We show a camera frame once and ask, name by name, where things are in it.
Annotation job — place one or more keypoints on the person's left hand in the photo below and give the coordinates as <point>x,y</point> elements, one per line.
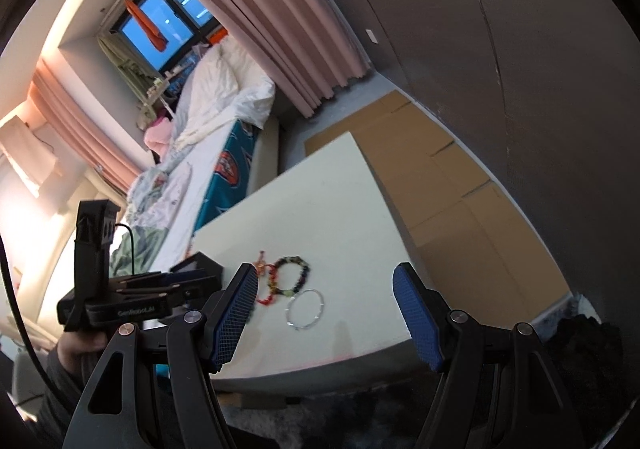
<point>75,348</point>

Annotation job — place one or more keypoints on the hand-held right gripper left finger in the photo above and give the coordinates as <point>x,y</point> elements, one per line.
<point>232,319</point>

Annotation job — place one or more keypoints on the grey wardrobe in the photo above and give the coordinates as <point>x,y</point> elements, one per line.
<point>500,29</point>

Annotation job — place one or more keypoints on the white bed frame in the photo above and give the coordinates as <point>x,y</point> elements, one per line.
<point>265,154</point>

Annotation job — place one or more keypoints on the teal printed bed sheet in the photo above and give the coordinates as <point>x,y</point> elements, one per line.
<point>232,169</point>

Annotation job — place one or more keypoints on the pink cloth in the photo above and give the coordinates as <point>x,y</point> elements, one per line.
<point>157,134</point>

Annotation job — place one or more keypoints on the flattened cardboard sheets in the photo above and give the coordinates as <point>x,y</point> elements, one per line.
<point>450,189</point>

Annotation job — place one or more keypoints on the white wall socket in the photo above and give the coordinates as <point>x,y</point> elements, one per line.
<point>372,36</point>

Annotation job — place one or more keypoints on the white duvet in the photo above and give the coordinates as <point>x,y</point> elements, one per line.
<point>220,79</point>

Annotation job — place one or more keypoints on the green curtain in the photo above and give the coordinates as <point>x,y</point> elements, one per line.
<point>120,64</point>

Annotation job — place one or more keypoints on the short pink curtain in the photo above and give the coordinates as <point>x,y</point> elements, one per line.
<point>85,129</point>

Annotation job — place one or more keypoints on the floral printed blanket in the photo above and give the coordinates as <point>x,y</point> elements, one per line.
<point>145,189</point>

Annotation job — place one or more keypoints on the dark shaggy rug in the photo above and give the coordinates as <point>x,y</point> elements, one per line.
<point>500,404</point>

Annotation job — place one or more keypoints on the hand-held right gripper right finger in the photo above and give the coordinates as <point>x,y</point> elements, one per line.
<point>417,319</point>

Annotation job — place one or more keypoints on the large pink curtain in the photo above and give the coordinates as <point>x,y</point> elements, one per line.
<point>280,19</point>

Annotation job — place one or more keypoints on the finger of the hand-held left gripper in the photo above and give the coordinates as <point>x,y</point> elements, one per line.
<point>200,288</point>

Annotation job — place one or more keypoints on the small orange bead charm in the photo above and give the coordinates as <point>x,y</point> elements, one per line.
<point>259,259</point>

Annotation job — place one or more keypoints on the window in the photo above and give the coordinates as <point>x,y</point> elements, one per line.
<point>165,24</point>

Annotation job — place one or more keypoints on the person's left forearm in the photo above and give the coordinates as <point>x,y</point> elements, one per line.
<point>52,404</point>

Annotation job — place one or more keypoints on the dark jewelry box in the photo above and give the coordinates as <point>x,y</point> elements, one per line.
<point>197,263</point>

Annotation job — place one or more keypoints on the orange hanging cloth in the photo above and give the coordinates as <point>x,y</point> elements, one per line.
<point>150,26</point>

